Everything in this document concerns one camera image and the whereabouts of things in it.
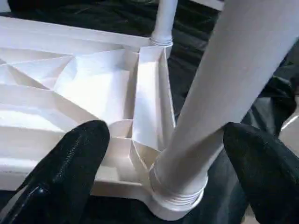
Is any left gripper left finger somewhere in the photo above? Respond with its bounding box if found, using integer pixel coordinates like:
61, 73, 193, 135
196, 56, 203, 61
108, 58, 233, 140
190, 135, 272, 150
0, 120, 111, 224

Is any white plastic table top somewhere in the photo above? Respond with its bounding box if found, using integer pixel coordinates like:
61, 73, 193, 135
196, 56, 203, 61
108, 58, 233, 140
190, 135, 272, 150
0, 16, 210, 221

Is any white plastic table leg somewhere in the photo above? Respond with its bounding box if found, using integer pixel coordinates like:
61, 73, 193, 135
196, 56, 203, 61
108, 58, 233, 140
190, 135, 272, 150
149, 0, 174, 49
148, 0, 299, 203

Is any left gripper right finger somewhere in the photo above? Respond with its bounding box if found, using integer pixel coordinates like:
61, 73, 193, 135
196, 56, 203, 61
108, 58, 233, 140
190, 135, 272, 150
223, 122, 299, 224

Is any black mat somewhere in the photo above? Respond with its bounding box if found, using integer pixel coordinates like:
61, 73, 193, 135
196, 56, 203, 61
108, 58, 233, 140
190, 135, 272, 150
0, 0, 299, 224

